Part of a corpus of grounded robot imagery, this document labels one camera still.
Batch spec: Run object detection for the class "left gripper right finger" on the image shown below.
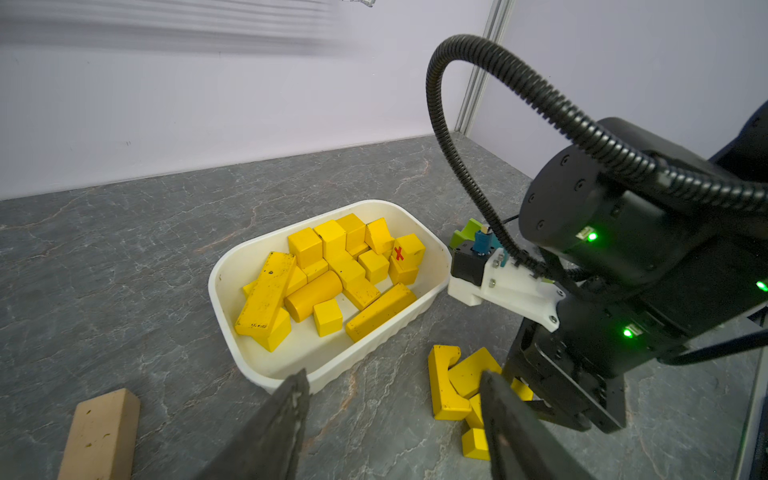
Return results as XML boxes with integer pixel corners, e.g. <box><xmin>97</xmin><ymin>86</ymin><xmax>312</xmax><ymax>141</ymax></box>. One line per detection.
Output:
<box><xmin>479</xmin><ymin>370</ymin><xmax>592</xmax><ymax>479</ymax></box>

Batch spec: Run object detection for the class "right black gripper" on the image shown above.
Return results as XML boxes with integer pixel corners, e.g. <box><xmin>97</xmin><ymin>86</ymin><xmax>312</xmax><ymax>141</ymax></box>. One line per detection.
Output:
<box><xmin>500</xmin><ymin>299</ymin><xmax>661</xmax><ymax>434</ymax></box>

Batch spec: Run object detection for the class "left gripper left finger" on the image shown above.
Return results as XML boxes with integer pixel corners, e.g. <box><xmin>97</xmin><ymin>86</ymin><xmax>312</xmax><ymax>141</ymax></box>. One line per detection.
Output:
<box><xmin>195</xmin><ymin>369</ymin><xmax>310</xmax><ymax>479</ymax></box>

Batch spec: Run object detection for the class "long yellow block diagonal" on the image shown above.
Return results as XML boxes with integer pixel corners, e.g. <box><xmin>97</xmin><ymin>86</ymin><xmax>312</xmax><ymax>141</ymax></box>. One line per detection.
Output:
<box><xmin>235</xmin><ymin>252</ymin><xmax>296</xmax><ymax>338</ymax></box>

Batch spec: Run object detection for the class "yellow cylinder block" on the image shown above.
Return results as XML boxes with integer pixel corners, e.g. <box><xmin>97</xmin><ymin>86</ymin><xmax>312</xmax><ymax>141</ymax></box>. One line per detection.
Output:
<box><xmin>284</xmin><ymin>271</ymin><xmax>342</xmax><ymax>323</ymax></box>

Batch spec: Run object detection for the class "long yellow block pile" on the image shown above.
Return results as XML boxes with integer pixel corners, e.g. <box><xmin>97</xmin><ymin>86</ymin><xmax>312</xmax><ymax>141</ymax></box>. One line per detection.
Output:
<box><xmin>345</xmin><ymin>283</ymin><xmax>417</xmax><ymax>342</ymax></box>

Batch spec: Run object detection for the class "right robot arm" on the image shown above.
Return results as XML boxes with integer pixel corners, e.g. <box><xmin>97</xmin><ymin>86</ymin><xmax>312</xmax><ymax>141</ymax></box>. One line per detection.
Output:
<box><xmin>503</xmin><ymin>107</ymin><xmax>767</xmax><ymax>433</ymax></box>

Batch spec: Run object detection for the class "white plastic bin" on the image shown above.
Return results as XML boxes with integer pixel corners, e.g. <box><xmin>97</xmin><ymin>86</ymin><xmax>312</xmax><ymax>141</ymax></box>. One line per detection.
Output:
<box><xmin>208</xmin><ymin>200</ymin><xmax>451</xmax><ymax>393</ymax></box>

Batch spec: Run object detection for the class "natural wood block upper left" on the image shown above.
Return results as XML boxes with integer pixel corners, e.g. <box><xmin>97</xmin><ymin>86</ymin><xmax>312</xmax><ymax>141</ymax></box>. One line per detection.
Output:
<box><xmin>58</xmin><ymin>388</ymin><xmax>141</xmax><ymax>479</ymax></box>

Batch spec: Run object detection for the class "green arch block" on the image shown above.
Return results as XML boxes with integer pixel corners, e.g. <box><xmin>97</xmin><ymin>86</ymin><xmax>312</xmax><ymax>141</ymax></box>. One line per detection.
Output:
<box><xmin>449</xmin><ymin>218</ymin><xmax>487</xmax><ymax>249</ymax></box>

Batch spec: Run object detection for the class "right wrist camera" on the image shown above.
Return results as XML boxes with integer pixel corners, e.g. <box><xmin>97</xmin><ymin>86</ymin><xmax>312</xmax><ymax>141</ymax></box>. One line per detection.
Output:
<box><xmin>448</xmin><ymin>240</ymin><xmax>565</xmax><ymax>332</ymax></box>

